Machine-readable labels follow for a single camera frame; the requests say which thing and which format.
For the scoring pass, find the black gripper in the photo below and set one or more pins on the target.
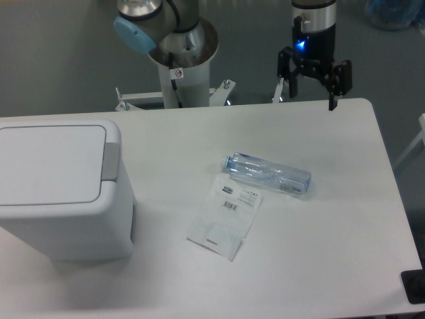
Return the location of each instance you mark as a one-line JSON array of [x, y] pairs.
[[312, 56]]

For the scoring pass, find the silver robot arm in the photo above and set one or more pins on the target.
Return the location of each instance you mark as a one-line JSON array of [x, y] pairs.
[[159, 18]]

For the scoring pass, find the white trash can lid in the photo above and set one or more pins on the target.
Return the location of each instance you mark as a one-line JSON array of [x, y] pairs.
[[43, 165]]

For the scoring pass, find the white plastic trash can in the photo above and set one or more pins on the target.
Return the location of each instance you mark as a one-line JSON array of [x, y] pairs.
[[102, 229]]

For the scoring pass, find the blue bag in background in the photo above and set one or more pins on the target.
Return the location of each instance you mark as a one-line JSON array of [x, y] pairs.
[[393, 15]]

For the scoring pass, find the clear blue plastic bottle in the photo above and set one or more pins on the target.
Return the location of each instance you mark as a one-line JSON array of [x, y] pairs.
[[265, 174]]

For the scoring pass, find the white plastic packaging bag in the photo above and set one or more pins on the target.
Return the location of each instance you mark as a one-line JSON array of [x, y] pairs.
[[225, 217]]

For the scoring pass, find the grey lid push button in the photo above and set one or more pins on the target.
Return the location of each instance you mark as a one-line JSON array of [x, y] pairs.
[[110, 162]]

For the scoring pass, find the black table clamp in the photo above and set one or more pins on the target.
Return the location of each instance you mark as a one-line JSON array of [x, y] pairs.
[[413, 282]]

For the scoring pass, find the white furniture frame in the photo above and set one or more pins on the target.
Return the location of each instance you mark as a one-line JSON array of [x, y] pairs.
[[412, 150]]

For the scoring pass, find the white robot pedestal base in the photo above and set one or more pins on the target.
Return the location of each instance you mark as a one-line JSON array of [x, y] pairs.
[[183, 63]]

